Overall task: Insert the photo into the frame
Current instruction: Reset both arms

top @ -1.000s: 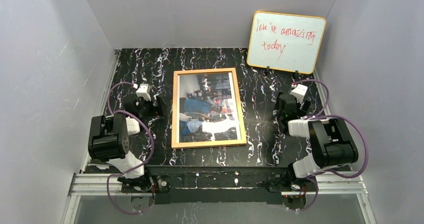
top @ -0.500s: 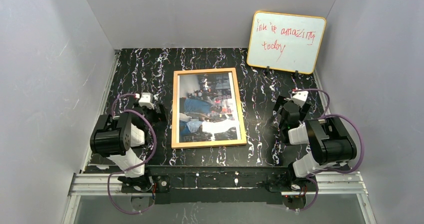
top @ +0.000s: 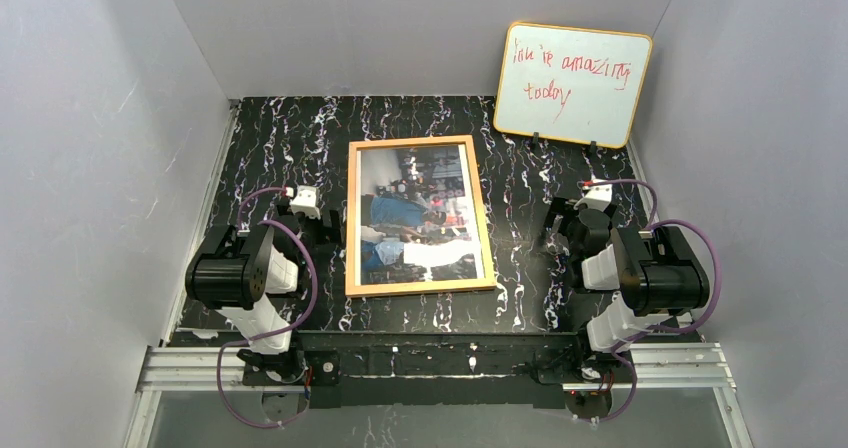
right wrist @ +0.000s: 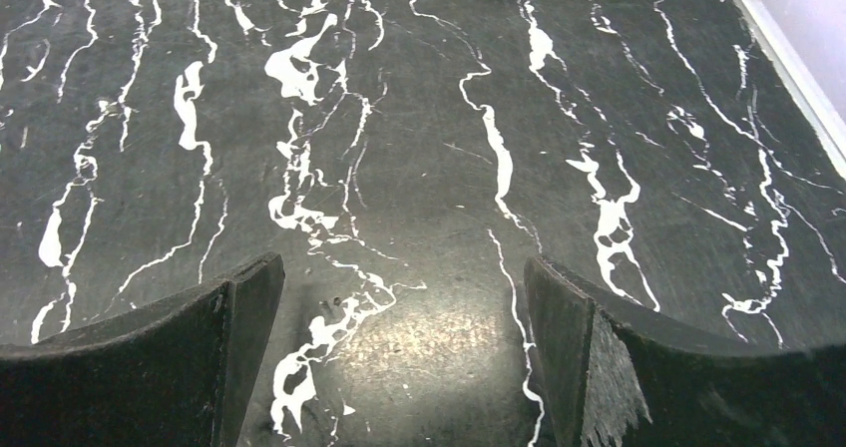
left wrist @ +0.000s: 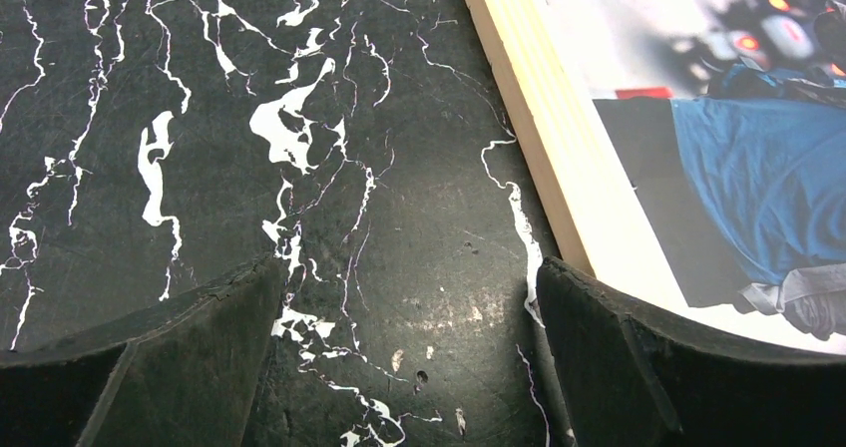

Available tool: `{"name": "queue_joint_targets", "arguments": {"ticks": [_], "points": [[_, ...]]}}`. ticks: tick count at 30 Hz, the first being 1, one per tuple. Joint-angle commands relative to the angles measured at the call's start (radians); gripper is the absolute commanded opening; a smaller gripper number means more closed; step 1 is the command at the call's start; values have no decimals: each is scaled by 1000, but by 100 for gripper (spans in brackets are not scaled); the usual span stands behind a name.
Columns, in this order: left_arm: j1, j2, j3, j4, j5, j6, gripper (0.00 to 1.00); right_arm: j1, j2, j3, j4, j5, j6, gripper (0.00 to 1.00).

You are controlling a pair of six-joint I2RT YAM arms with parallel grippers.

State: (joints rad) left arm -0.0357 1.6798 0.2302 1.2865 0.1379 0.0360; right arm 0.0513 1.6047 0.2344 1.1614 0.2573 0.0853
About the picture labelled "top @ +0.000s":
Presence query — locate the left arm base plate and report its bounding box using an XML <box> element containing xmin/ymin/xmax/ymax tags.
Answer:
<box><xmin>236</xmin><ymin>349</ymin><xmax>340</xmax><ymax>386</ymax></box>

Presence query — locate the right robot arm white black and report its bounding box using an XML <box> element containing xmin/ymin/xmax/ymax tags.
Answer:
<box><xmin>544</xmin><ymin>198</ymin><xmax>711</xmax><ymax>354</ymax></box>

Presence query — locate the aluminium rail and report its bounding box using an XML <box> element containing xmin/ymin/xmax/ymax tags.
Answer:
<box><xmin>137</xmin><ymin>343</ymin><xmax>736</xmax><ymax>392</ymax></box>

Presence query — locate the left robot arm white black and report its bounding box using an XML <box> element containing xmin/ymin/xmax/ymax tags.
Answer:
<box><xmin>184</xmin><ymin>206</ymin><xmax>342</xmax><ymax>356</ymax></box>

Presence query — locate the printed photo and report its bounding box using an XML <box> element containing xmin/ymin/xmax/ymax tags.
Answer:
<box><xmin>358</xmin><ymin>144</ymin><xmax>482</xmax><ymax>286</ymax></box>

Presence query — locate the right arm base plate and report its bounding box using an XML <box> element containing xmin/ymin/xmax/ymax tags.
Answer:
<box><xmin>528</xmin><ymin>350</ymin><xmax>620</xmax><ymax>393</ymax></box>

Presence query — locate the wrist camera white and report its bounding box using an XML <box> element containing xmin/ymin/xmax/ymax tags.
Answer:
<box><xmin>575</xmin><ymin>180</ymin><xmax>613</xmax><ymax>211</ymax></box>
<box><xmin>289</xmin><ymin>185</ymin><xmax>322</xmax><ymax>220</ymax></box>

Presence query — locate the whiteboard with orange rim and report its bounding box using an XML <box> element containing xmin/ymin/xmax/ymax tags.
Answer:
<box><xmin>493</xmin><ymin>22</ymin><xmax>653</xmax><ymax>149</ymax></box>

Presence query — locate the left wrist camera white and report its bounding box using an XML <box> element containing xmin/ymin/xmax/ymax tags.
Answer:
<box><xmin>289</xmin><ymin>185</ymin><xmax>322</xmax><ymax>220</ymax></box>

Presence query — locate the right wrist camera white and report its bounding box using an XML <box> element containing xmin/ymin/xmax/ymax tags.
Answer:
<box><xmin>575</xmin><ymin>180</ymin><xmax>613</xmax><ymax>211</ymax></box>

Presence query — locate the wooden picture frame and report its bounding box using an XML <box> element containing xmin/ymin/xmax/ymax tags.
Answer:
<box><xmin>345</xmin><ymin>134</ymin><xmax>498</xmax><ymax>299</ymax></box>

